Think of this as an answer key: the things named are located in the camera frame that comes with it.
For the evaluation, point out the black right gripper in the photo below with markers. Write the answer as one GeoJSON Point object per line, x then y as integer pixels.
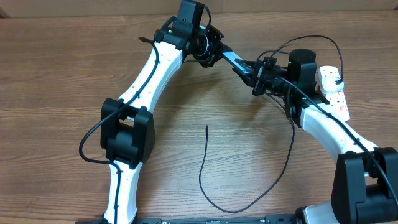
{"type": "Point", "coordinates": [254, 80]}

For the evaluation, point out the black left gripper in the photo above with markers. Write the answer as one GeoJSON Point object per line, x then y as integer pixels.
{"type": "Point", "coordinates": [218, 46]}

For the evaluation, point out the blue Samsung Galaxy smartphone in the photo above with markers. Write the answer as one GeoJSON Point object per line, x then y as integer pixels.
{"type": "Point", "coordinates": [238, 63]}

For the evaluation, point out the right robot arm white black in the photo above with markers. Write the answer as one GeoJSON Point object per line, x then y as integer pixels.
{"type": "Point", "coordinates": [365, 182]}

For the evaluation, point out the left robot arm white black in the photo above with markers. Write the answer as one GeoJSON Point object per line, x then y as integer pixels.
{"type": "Point", "coordinates": [127, 124]}

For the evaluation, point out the white USB charger plug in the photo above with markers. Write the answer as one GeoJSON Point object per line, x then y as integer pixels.
{"type": "Point", "coordinates": [330, 85]}

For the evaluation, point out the white power extension strip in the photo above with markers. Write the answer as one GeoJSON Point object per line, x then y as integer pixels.
{"type": "Point", "coordinates": [337, 100]}

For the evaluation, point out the brown cardboard backdrop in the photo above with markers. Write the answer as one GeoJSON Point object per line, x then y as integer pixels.
{"type": "Point", "coordinates": [82, 8]}

